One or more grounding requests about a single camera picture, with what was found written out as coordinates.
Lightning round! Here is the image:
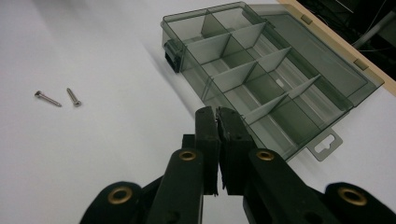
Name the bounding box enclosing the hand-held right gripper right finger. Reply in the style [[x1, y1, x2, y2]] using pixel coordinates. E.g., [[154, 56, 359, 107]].
[[217, 106, 257, 196]]

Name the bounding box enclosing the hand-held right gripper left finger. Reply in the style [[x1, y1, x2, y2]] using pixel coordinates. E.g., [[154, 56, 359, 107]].
[[181, 105, 222, 196]]

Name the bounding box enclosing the grey transparent compartment box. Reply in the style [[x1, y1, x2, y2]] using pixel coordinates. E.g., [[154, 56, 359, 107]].
[[161, 1, 385, 162]]

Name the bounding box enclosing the small metal screw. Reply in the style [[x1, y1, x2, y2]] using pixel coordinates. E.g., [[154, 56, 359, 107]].
[[34, 90, 63, 108], [65, 87, 82, 108]]

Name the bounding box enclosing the white paper sheet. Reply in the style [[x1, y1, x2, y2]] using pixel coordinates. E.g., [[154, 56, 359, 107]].
[[0, 0, 396, 224]]

